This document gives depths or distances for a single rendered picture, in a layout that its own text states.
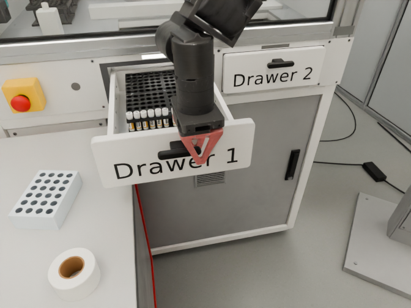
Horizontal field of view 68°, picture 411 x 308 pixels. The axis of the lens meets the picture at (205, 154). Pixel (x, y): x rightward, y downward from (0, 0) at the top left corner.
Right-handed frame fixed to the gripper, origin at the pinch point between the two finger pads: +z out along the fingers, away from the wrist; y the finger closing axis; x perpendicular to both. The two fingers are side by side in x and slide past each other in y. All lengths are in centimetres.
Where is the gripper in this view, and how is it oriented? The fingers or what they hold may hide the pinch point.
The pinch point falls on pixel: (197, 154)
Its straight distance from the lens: 52.5
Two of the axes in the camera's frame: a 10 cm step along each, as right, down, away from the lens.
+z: 0.2, 8.1, 5.8
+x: -9.7, 1.7, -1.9
